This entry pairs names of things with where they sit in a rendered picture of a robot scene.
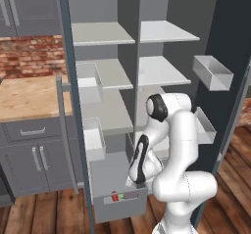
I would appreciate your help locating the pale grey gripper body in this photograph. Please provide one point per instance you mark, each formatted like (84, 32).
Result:
(133, 181)

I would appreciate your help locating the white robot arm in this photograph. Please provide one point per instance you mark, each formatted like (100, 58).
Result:
(183, 146)

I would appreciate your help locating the orange carrot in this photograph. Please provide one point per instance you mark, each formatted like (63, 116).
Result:
(114, 196)

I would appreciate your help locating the grey freezer drawer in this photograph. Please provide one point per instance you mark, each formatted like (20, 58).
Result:
(108, 176)

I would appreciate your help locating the grey left fridge door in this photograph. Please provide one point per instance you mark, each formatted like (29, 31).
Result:
(72, 81)

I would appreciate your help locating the grey kitchen drawer front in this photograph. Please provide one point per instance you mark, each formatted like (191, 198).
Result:
(13, 131)

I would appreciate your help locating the grey fridge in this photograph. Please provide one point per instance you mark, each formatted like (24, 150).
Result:
(153, 3)

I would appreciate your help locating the dark right fridge door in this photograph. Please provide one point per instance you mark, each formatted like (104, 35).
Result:
(225, 25)

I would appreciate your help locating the white door bin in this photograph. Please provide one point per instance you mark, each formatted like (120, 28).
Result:
(89, 91)
(94, 140)

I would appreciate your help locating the grey base cupboard door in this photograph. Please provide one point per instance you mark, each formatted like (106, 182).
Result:
(19, 172)
(62, 166)

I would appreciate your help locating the small grey door bin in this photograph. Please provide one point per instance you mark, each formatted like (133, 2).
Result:
(206, 131)

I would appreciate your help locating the large grey door bin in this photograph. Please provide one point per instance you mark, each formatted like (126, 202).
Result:
(214, 76)

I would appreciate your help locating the grey wall cupboard door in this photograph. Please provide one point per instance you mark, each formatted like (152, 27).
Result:
(4, 30)
(39, 9)

